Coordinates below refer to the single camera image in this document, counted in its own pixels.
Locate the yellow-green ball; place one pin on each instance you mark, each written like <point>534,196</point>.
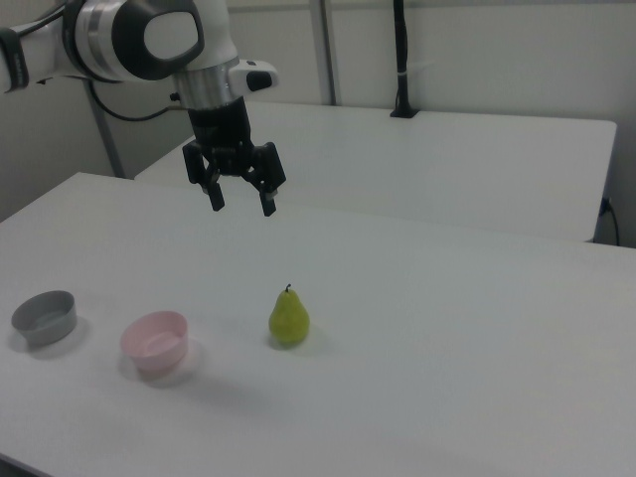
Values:
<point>289,320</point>

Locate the white side table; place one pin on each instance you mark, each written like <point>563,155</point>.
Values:
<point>422,164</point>

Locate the grey bowl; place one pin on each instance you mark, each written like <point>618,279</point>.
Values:
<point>54,330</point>

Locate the black pole with clamp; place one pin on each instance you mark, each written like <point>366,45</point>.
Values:
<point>401,49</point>

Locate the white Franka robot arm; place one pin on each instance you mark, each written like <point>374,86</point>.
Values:
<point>149,35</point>

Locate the pink bowl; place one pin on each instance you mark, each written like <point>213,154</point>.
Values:
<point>166,359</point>

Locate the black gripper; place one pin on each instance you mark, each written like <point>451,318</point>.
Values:
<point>221,129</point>

